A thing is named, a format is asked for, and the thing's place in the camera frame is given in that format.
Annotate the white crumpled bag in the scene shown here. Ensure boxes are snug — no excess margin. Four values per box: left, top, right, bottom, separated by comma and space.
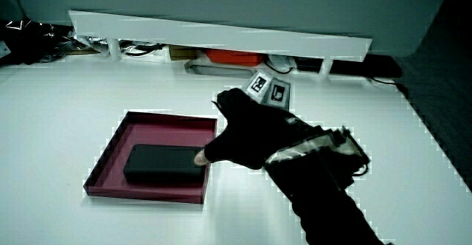
265, 54, 296, 74

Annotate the olive cardboard box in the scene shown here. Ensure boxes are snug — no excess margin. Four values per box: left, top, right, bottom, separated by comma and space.
168, 45, 198, 62

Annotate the grey flat tray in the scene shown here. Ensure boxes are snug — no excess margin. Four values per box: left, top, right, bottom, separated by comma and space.
184, 61, 257, 80

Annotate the orange box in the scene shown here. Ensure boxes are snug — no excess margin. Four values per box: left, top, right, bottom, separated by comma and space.
204, 48, 266, 68

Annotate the black cable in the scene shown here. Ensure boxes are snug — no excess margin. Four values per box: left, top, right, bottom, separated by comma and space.
367, 75, 409, 92
122, 43, 164, 58

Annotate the person's right hand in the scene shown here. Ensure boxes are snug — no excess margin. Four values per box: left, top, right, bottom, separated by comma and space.
194, 70, 308, 170

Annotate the maroon square plate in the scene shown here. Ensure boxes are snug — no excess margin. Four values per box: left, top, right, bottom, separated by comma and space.
83, 111, 219, 205

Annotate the white raised shelf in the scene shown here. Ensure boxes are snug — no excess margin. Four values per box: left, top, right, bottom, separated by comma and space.
69, 10, 373, 80

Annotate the pile of black bags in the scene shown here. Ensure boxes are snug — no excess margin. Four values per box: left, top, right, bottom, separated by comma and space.
0, 18, 77, 67

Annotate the black battery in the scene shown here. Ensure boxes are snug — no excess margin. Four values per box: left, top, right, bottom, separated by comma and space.
122, 144, 208, 184

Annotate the person's right forearm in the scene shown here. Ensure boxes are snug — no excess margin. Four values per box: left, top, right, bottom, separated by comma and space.
263, 118, 392, 245

